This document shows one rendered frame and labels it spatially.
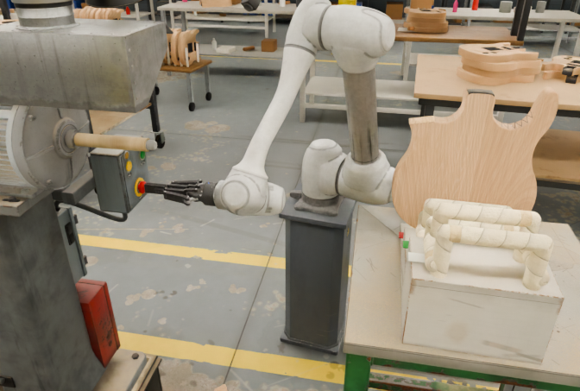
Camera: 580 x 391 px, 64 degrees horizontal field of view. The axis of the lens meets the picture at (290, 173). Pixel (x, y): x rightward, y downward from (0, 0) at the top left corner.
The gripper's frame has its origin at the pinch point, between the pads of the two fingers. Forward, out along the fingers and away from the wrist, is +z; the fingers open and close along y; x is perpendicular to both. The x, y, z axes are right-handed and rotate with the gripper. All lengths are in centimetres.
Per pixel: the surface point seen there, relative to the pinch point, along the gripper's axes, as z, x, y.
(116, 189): 8.4, 3.2, -8.0
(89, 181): 15.8, 6.1, -9.7
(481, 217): -87, 23, -38
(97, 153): 12.8, 14.6, -7.3
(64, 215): 25.9, -6.0, -11.2
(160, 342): 22, -98, 25
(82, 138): 1.8, 28.7, -28.1
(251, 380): -25, -97, 12
